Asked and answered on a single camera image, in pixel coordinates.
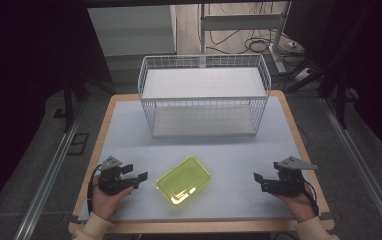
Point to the white power strip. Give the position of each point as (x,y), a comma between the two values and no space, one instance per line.
(292,43)

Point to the person's right hand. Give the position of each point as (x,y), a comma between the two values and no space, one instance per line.
(299,205)

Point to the light blue table mat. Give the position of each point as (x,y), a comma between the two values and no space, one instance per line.
(232,156)

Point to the white cabinet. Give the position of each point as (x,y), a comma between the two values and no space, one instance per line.
(132,30)

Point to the black floor frame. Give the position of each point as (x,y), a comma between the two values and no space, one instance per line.
(78,143)

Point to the white metal stand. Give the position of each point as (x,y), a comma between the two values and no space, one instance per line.
(242,22)

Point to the black curtain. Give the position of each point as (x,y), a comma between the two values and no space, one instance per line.
(365,50)
(22,66)

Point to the aluminium floor rail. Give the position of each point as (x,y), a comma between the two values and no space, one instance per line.
(362,166)
(45,180)

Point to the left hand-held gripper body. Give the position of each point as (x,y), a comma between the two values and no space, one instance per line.
(110,181)

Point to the grey table clamp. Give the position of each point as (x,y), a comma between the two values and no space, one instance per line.
(327,216)
(70,219)

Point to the black stand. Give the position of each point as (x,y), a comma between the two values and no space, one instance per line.
(68,103)
(340,96)

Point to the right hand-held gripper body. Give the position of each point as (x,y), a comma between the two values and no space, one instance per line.
(289,181)

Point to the person's left hand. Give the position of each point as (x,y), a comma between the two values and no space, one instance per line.
(104,203)

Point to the yellow-green plastic tray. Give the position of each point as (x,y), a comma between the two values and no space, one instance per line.
(184,180)

